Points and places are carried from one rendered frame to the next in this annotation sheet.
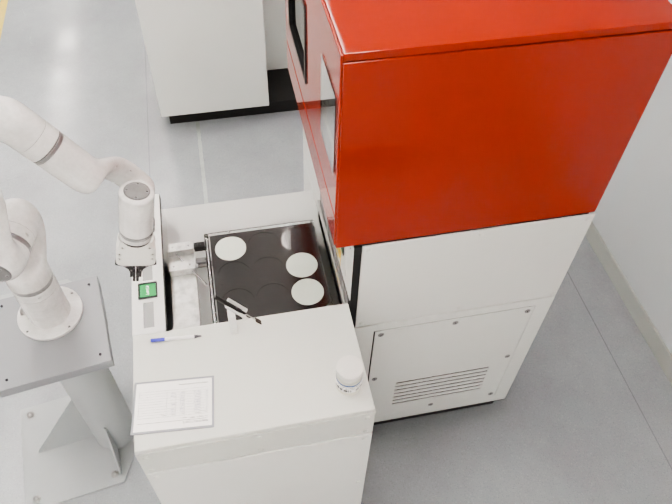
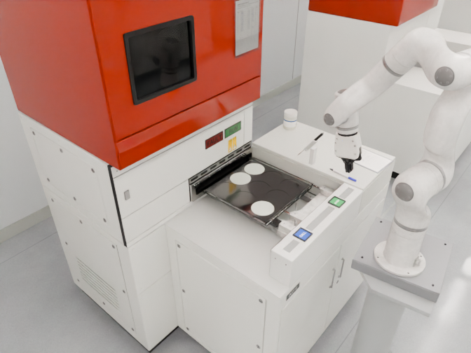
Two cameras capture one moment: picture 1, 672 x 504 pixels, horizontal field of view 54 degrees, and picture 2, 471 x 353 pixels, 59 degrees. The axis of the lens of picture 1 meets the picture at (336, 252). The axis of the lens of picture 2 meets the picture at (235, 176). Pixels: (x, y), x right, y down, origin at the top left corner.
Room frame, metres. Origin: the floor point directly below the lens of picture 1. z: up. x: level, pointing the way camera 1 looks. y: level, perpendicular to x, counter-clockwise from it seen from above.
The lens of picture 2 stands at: (2.27, 1.40, 2.05)
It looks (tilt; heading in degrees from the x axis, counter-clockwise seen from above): 35 degrees down; 234
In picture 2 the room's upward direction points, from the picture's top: straight up
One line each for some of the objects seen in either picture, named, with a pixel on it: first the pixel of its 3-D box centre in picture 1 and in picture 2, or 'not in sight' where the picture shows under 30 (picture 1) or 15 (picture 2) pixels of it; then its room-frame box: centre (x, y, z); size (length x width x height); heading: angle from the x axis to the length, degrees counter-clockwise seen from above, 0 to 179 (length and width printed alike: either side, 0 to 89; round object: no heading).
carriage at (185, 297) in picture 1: (185, 293); (308, 215); (1.19, 0.47, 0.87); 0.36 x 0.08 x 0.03; 13
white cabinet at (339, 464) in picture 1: (249, 373); (280, 262); (1.16, 0.30, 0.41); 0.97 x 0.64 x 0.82; 13
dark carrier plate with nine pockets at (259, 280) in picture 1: (268, 269); (258, 187); (1.27, 0.21, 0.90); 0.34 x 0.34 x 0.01; 13
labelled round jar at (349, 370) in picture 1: (349, 375); (290, 119); (0.84, -0.05, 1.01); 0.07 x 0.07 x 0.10
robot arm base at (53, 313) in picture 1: (41, 297); (404, 240); (1.09, 0.86, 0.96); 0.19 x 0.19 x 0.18
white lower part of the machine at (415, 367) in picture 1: (406, 286); (158, 232); (1.58, -0.29, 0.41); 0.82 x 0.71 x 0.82; 13
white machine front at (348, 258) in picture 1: (326, 191); (193, 165); (1.50, 0.04, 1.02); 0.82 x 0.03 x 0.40; 13
